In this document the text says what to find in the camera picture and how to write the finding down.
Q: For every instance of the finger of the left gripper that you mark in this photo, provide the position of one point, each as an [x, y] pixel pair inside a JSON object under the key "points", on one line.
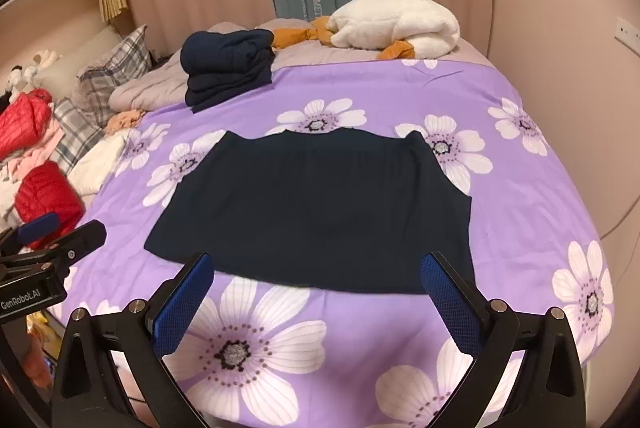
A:
{"points": [[78, 244], [37, 229]]}

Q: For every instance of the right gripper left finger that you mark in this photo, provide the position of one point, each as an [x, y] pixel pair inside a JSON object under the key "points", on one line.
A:
{"points": [[157, 330]]}

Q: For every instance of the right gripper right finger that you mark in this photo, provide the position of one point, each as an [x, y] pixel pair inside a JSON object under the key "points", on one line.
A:
{"points": [[483, 329]]}

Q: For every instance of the dark navy zip jacket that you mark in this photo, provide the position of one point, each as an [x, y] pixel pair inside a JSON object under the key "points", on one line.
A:
{"points": [[346, 211]]}

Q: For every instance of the folded navy clothes stack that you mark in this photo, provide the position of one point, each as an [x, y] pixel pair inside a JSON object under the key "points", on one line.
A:
{"points": [[221, 67]]}

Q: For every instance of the red puffer jacket lower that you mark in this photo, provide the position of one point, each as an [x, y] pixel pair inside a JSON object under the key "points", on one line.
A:
{"points": [[46, 190]]}

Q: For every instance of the red puffer jacket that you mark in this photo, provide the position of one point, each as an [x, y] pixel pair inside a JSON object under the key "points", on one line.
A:
{"points": [[46, 190], [23, 123]]}

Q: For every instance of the white garment on bed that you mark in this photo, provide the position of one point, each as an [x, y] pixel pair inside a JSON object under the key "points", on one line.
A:
{"points": [[89, 174]]}

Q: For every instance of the purple floral bed sheet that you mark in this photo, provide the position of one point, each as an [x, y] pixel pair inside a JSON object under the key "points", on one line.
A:
{"points": [[270, 355]]}

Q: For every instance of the red puffer jacket upper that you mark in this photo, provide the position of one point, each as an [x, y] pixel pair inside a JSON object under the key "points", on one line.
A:
{"points": [[23, 123]]}

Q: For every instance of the plaid pillow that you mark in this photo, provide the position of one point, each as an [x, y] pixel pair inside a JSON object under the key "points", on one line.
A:
{"points": [[84, 115]]}

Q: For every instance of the white plush toy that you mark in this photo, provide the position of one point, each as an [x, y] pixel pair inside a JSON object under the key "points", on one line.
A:
{"points": [[21, 78]]}

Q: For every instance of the beige grey quilt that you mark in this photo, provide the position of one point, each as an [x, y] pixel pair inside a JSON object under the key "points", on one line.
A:
{"points": [[166, 85]]}

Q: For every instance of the orange garment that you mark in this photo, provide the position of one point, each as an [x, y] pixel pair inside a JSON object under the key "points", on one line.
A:
{"points": [[300, 35]]}

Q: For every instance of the white fluffy folded blanket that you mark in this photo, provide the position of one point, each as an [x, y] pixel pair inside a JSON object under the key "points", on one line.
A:
{"points": [[432, 30]]}

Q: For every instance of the white wall socket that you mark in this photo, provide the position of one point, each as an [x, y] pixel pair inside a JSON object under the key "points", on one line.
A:
{"points": [[628, 35]]}

